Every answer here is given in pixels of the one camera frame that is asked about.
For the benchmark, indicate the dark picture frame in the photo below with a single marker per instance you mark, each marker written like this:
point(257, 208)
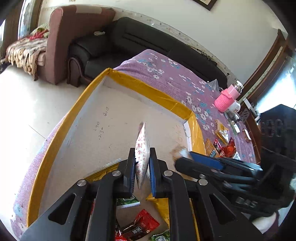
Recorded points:
point(205, 3)

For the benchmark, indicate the green pea snack packet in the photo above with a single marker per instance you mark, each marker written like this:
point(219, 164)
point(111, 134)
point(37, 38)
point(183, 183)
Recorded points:
point(160, 236)
point(127, 201)

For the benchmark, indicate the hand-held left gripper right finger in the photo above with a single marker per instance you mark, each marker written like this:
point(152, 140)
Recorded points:
point(153, 176)

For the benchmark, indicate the large dark red packet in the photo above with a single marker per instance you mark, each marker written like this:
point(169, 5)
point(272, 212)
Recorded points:
point(227, 149)

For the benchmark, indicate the red black candy packet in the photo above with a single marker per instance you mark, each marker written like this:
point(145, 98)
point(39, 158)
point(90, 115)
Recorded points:
point(138, 227)

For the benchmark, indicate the cardboard box with yellow tape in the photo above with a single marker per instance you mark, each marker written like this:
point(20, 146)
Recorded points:
point(104, 111)

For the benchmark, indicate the small bright red packet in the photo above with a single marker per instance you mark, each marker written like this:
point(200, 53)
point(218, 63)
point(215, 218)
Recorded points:
point(217, 144)

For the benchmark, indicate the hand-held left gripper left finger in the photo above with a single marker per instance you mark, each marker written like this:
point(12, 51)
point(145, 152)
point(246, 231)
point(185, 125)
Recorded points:
point(132, 171)

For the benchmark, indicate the clear plastic bag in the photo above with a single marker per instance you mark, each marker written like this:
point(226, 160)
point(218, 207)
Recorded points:
point(214, 84)

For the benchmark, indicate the white cup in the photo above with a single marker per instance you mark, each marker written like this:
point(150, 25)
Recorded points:
point(234, 106)

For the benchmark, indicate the pale blurred snack packet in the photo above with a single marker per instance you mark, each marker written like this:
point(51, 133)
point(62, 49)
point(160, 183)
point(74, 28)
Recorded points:
point(182, 153)

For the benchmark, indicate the brown snack packet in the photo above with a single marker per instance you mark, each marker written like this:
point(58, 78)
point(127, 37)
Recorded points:
point(247, 135)

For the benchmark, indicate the large golden snack packet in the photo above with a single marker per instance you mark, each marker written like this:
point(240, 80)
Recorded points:
point(161, 208)

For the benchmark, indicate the black leather sofa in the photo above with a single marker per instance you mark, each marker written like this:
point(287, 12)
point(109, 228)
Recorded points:
point(129, 34)

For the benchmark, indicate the white red-print snack packet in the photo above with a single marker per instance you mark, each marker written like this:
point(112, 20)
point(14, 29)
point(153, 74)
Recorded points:
point(141, 150)

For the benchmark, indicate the small red foil packet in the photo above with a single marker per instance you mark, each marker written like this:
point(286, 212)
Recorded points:
point(119, 236)

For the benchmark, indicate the orange-tan barcode snack packet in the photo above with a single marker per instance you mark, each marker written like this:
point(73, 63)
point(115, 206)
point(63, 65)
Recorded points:
point(211, 148)

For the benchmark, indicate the brown armchair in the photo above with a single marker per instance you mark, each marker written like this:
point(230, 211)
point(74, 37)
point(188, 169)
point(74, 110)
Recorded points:
point(69, 46)

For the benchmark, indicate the patterned blanket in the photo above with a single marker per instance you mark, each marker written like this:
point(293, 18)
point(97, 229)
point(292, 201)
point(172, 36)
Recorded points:
point(25, 51)

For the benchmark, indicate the black striped stand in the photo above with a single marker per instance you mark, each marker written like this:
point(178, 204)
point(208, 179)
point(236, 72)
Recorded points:
point(245, 115)

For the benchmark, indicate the dark flat packet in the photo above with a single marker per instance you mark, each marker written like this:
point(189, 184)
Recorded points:
point(231, 115)

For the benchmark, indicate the green white snack packet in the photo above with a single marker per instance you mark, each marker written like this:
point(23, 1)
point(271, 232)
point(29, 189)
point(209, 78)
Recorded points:
point(235, 128)

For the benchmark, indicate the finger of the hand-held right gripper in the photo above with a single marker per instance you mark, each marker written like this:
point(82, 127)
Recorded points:
point(194, 168)
point(208, 160)

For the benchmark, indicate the yellow white snack packet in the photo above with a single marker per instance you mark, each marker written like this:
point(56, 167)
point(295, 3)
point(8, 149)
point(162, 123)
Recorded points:
point(222, 131)

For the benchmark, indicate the pink bottle with knitted sleeve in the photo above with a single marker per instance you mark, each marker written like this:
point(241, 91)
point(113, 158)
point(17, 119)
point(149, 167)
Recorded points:
point(225, 99)

